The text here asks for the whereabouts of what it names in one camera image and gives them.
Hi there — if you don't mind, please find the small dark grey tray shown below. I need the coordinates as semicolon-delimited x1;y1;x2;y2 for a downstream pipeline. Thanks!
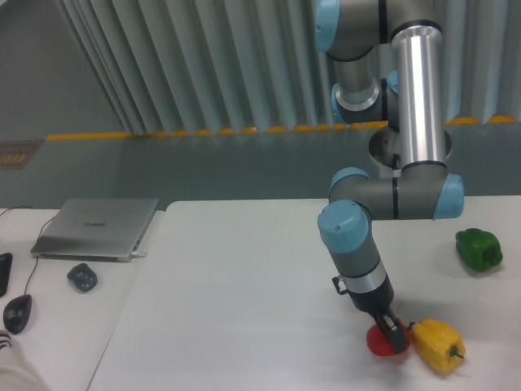
67;263;98;293

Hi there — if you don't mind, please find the white usb dongle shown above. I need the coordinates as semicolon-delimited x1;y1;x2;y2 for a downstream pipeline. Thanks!
130;252;147;258

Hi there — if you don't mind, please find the silver closed laptop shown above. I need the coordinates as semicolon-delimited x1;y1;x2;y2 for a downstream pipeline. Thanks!
31;198;159;262

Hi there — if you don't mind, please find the black mouse cable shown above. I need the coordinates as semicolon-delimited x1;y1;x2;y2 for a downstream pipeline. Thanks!
0;205;62;297

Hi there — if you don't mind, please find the black computer mouse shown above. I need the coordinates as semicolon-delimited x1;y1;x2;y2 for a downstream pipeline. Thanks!
2;294;33;335

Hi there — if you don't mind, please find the beige striped sleeve forearm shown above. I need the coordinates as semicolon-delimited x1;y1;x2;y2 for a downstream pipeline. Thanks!
1;330;49;390

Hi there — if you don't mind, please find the black keyboard edge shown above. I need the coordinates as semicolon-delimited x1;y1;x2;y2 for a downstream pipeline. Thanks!
0;253;13;297

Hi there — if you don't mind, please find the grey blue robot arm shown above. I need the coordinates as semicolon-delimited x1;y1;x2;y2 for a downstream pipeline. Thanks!
314;1;464;354

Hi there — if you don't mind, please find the red bell pepper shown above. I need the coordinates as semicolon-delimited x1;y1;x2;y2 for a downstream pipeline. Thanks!
366;324;397;357

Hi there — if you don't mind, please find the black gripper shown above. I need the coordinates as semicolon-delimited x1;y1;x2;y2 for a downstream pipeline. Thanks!
332;277;408;353

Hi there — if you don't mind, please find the green bell pepper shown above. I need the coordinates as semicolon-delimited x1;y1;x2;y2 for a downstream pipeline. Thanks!
455;228;503;272

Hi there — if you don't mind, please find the yellow bell pepper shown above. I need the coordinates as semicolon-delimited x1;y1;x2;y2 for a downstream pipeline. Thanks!
409;319;466;373

